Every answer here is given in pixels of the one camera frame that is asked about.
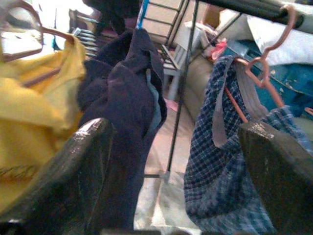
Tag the yellow shirt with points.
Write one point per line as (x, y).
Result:
(29, 110)

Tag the blue plastic hanger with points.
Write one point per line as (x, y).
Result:
(144, 12)

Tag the blue plaid shirt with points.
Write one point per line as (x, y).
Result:
(212, 159)

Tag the coral plastic hanger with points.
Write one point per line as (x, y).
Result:
(286, 31)

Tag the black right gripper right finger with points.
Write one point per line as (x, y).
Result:
(286, 186)

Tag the black metal clothes rack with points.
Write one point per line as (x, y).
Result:
(181, 102)

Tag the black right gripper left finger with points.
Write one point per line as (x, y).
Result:
(61, 186)

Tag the navy garment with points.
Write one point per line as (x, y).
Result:
(127, 98)

